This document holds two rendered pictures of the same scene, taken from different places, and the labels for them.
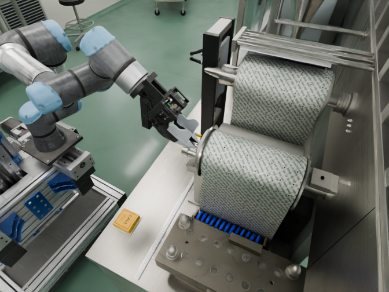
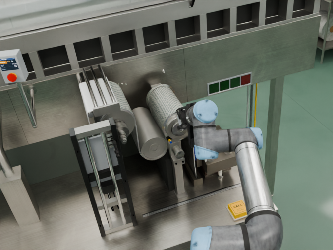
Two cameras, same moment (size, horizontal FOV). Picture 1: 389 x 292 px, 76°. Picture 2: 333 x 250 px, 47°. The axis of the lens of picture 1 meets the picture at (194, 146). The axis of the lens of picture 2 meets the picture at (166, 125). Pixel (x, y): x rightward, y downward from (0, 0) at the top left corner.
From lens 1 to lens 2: 1.68 m
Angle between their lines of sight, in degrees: 85
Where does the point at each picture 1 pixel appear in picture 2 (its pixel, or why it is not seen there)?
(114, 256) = not seen: hidden behind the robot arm
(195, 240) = not seen: hidden behind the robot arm
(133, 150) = not seen: outside the picture
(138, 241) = (239, 195)
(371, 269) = (200, 46)
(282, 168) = (168, 91)
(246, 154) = (174, 100)
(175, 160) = (164, 231)
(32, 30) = (229, 227)
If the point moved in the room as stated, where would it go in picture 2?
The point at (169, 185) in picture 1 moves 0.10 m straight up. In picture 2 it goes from (189, 215) to (187, 199)
